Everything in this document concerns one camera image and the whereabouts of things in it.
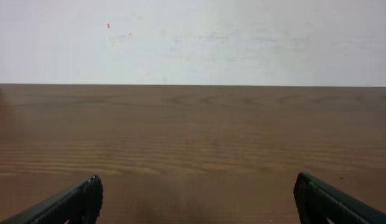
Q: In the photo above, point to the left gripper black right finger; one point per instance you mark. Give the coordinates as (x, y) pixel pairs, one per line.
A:
(320, 203)

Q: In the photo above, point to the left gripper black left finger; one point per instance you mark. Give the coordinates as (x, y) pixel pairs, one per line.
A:
(79, 204)

